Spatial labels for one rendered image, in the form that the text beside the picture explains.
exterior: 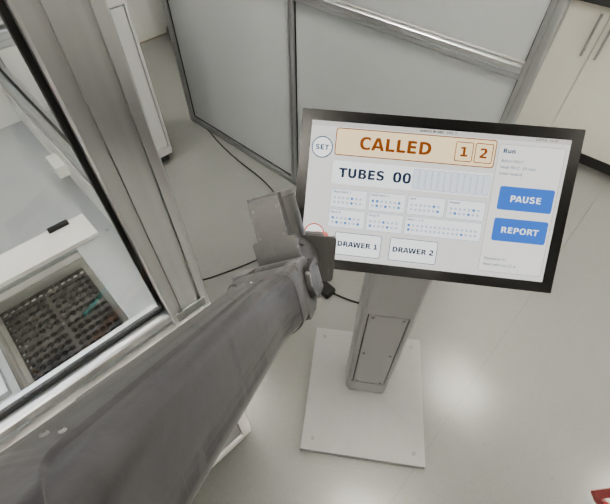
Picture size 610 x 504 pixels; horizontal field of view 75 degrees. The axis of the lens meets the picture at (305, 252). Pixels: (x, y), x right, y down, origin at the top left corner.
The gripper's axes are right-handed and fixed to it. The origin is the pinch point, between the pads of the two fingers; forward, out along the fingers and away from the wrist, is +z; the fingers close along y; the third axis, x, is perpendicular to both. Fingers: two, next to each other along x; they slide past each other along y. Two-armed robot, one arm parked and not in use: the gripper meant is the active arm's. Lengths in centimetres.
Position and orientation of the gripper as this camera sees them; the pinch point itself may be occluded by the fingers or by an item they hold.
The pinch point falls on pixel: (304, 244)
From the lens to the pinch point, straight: 66.1
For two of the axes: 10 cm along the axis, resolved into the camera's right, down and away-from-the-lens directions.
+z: 0.8, -2.1, 9.7
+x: -0.8, 9.7, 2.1
